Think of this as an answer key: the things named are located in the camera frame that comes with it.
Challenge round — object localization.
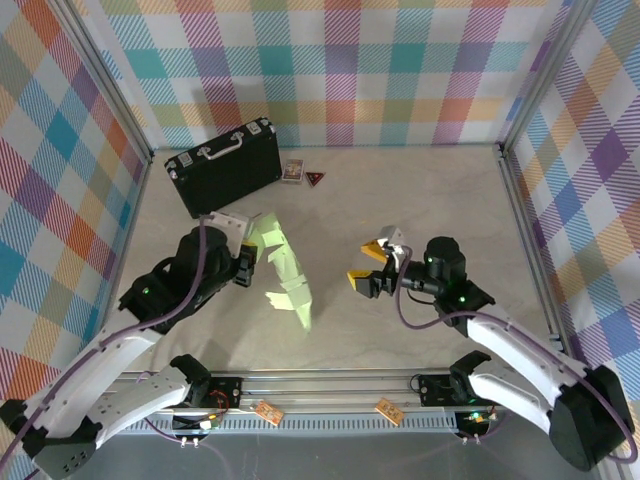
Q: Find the grey slotted cable duct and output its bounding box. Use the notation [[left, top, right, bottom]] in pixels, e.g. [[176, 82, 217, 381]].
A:
[[117, 417, 459, 436]]

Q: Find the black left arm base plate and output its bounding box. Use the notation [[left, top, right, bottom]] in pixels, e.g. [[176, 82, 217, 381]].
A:
[[152, 375, 245, 412]]

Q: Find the light green paper box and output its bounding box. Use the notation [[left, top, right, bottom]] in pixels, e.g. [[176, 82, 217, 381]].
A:
[[248, 210, 317, 334]]

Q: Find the orange printed tag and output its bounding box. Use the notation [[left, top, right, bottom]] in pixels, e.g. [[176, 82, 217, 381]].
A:
[[252, 399, 285, 426], [374, 397, 404, 426]]

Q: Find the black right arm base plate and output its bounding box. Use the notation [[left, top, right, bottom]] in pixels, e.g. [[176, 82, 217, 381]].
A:
[[417, 372, 466, 407]]

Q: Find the small playing card box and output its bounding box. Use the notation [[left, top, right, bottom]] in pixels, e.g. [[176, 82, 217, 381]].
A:
[[281, 157, 306, 185]]

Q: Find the aluminium side frame rail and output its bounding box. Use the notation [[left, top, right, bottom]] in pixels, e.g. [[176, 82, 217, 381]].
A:
[[492, 143, 574, 369]]

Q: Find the black briefcase with silver handle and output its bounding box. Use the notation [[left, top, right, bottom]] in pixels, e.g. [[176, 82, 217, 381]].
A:
[[165, 117, 284, 220]]

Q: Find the aluminium base frame rail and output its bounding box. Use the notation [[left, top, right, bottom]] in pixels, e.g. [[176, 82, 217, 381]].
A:
[[112, 368, 571, 417]]

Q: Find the aluminium corner post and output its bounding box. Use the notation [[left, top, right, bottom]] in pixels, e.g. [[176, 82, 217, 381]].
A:
[[47, 0, 155, 165], [492, 0, 601, 156]]

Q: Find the aluminium left corner post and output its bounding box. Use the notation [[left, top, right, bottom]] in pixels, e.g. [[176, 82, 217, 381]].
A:
[[47, 0, 155, 165]]

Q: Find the aluminium right corner post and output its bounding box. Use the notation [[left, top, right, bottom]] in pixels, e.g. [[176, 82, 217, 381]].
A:
[[492, 0, 601, 156]]

